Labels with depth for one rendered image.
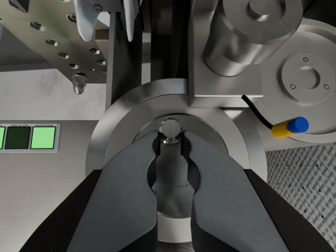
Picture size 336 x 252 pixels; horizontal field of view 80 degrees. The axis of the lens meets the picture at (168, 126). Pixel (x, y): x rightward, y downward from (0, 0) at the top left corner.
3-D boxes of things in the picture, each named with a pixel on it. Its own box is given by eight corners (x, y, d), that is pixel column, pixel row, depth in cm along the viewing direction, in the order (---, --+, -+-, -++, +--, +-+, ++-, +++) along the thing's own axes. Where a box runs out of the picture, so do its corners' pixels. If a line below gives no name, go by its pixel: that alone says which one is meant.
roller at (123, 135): (247, 95, 17) (254, 245, 15) (197, 137, 42) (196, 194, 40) (109, 90, 17) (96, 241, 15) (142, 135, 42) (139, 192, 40)
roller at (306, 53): (362, 18, 19) (389, 143, 17) (250, 101, 44) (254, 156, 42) (237, 16, 19) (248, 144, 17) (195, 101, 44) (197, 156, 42)
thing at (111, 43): (118, -59, 21) (110, 109, 18) (141, 57, 45) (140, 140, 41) (114, -59, 21) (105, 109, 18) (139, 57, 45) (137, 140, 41)
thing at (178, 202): (143, 235, 13) (113, 129, 15) (146, 226, 15) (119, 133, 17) (247, 198, 14) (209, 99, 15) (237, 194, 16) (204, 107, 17)
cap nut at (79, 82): (84, 74, 50) (82, 91, 49) (89, 80, 54) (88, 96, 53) (69, 74, 50) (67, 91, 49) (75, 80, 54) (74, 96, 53)
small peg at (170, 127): (183, 139, 12) (160, 141, 12) (180, 144, 15) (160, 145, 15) (181, 116, 12) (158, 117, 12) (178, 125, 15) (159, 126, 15)
